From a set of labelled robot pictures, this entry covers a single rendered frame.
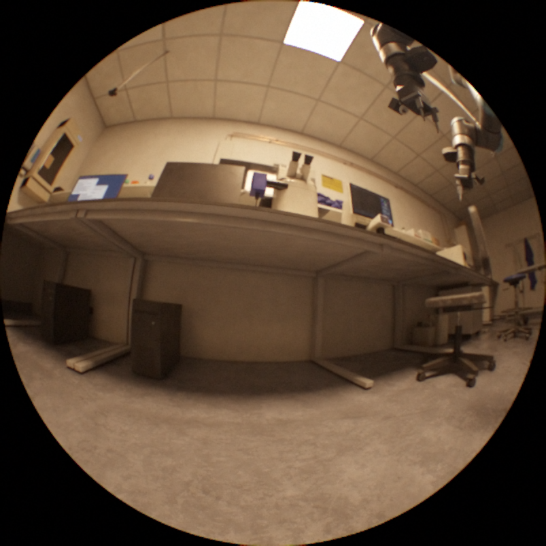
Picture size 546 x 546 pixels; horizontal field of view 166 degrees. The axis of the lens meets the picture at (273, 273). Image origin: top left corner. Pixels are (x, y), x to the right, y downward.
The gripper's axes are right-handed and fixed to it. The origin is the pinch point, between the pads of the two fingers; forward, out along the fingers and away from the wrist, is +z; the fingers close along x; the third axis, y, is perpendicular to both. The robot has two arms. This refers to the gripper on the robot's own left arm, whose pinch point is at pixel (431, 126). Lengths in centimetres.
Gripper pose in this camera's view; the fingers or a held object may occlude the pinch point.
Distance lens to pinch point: 43.4
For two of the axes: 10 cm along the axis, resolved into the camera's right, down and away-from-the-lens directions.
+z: -0.4, 9.7, 2.3
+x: -9.7, 0.2, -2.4
